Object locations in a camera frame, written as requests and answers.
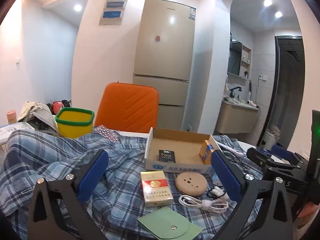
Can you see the red bag on floor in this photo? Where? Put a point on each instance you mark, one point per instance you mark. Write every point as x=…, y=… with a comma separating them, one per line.
x=56, y=106

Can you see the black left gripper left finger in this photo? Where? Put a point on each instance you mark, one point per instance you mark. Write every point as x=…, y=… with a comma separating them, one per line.
x=45, y=218

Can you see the orange chair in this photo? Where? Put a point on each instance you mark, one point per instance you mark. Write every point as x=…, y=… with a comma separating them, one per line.
x=128, y=107

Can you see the person left hand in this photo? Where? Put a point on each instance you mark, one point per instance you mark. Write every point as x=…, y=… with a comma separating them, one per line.
x=309, y=209

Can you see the round beige wooden disc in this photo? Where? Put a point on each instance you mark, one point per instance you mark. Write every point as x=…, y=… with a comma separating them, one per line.
x=191, y=183

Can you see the yellow bin green rim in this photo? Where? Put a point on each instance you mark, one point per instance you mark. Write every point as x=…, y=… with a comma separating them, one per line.
x=74, y=122

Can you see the blue plaid shirt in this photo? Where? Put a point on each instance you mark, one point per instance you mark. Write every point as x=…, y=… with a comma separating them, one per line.
x=117, y=201

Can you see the red gold cigarette pack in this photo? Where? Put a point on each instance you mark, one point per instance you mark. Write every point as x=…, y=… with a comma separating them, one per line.
x=156, y=191

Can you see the beige bathroom vanity cabinet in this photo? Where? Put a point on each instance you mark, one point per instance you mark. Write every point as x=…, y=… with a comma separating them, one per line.
x=235, y=118

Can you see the bathroom mirror cabinet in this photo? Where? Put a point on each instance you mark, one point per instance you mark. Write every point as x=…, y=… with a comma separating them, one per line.
x=239, y=63

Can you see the grey cloth pile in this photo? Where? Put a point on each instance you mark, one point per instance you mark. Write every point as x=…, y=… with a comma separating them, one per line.
x=39, y=116

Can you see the white trash bin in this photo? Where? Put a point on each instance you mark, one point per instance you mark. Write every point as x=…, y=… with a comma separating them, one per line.
x=272, y=135

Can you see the beige refrigerator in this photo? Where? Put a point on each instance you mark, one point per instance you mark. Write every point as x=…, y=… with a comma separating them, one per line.
x=164, y=55

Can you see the white hair dryer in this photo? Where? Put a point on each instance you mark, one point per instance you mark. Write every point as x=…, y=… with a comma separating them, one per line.
x=251, y=103

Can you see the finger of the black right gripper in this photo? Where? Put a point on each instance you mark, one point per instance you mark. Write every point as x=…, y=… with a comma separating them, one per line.
x=292, y=158
x=261, y=158

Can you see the bag of shiny beads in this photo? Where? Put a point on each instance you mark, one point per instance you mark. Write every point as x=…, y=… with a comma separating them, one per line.
x=108, y=134

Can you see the shallow cardboard box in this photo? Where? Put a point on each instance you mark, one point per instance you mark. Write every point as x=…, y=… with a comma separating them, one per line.
x=189, y=151

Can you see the black cigarette pack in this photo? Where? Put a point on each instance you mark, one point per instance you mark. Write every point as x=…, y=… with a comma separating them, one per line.
x=166, y=156

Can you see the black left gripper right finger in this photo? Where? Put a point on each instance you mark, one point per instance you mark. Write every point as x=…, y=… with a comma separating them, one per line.
x=274, y=219

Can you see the green felt pouch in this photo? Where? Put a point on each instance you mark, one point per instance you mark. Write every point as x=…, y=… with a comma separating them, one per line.
x=165, y=223

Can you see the gold blue cigarette pack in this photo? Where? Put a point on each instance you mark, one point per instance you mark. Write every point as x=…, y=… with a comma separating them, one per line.
x=206, y=152

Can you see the black faucet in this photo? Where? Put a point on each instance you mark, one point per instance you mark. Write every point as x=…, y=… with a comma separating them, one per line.
x=232, y=91

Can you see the wall electrical panel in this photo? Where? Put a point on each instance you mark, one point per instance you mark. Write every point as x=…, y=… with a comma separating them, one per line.
x=113, y=12

